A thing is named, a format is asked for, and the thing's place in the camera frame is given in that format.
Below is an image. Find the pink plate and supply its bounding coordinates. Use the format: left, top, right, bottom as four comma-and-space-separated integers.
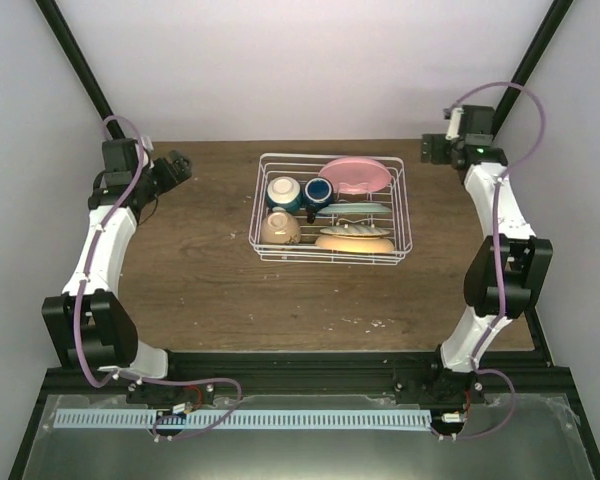
318, 157, 392, 195

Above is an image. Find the mint green flower plate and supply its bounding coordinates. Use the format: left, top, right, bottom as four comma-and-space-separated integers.
317, 202, 392, 216

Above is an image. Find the cream and blue bowl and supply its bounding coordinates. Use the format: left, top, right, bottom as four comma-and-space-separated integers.
265, 176, 302, 213

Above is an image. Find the cream shallow bowl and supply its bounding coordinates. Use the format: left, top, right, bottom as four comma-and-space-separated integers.
260, 211, 301, 245

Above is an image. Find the dark blue mug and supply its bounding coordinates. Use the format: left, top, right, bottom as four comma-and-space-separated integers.
302, 177, 334, 224

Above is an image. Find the white wire dish rack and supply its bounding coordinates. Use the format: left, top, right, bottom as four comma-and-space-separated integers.
249, 153, 413, 265

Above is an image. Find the orange plate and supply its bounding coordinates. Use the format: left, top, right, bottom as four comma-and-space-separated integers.
315, 235, 395, 254

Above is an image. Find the bamboo pattern plate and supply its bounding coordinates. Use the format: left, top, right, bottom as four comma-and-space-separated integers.
320, 224, 391, 238

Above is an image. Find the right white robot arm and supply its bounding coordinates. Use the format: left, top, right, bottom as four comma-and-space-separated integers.
420, 105, 553, 403

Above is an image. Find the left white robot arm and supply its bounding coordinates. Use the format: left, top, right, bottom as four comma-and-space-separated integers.
41, 138, 192, 404

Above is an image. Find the light blue slotted strip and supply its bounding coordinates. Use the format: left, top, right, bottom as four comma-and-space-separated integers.
53, 408, 432, 431

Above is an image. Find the metal front sheet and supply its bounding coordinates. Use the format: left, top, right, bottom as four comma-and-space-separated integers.
11, 394, 599, 479

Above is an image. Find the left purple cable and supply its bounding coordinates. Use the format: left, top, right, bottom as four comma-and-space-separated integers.
73, 115, 243, 441

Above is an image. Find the purple cable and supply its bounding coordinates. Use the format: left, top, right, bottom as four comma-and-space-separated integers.
429, 81, 548, 441
73, 115, 243, 441

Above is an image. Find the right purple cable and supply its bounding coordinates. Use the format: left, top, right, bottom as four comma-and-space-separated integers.
429, 81, 548, 441

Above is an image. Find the right black frame post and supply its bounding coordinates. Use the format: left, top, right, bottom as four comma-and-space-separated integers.
492, 0, 574, 139

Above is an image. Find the black frame post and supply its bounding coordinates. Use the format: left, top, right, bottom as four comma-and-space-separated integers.
492, 0, 574, 139
35, 0, 125, 139

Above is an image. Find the left black frame post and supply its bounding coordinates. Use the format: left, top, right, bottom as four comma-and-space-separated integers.
35, 0, 125, 139

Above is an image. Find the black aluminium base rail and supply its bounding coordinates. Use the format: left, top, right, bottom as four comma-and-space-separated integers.
41, 351, 578, 407

